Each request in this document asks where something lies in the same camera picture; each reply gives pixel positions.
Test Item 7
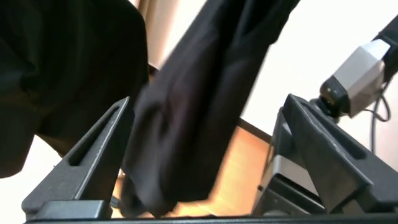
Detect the black cable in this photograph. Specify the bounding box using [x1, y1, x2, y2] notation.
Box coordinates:
[362, 82, 391, 155]

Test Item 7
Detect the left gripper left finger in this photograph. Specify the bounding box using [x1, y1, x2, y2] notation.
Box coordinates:
[21, 96, 135, 220]

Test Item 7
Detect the black garment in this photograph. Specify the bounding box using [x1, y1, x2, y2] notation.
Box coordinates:
[119, 0, 301, 218]

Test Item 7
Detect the beige curtain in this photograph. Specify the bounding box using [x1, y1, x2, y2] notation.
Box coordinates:
[136, 0, 181, 68]

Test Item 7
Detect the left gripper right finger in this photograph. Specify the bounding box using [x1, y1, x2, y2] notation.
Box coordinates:
[281, 93, 398, 215]

